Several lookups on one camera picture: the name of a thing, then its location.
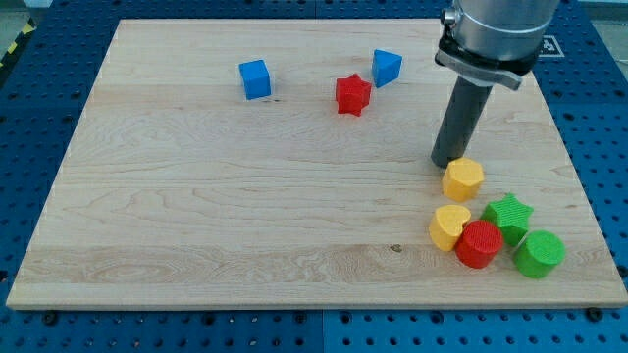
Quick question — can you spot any light wooden board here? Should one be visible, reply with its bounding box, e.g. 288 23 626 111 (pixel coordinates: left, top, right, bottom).
7 20 627 311

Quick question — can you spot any blue cube block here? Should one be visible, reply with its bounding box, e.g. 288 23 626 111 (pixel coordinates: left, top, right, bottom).
238 60 272 100

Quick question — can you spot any green star block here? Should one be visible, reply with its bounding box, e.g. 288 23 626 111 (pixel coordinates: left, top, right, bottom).
480 193 534 246

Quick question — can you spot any black yellow hazard tape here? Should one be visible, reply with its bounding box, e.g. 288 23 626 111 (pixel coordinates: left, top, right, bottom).
1 18 37 70

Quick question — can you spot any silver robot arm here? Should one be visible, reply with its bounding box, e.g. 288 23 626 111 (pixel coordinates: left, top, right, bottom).
435 0 558 90

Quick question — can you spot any red star block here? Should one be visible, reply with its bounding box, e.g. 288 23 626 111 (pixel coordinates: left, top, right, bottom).
336 74 372 117

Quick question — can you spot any yellow hexagon block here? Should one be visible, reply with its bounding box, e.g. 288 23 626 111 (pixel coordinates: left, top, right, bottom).
442 157 485 202

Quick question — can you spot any grey cylindrical pointer tool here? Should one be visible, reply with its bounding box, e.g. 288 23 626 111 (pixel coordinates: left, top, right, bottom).
431 76 493 168

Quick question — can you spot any green cylinder block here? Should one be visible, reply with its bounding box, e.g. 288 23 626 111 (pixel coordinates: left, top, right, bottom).
513 230 566 278

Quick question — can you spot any yellow heart block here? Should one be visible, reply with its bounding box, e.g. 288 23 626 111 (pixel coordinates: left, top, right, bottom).
429 205 471 251

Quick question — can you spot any blue triangular prism block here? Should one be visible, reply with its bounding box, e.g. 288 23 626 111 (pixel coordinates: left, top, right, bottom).
372 49 402 88

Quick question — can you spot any red cylinder block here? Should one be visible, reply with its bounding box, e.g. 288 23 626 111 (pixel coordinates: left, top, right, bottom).
455 220 504 269

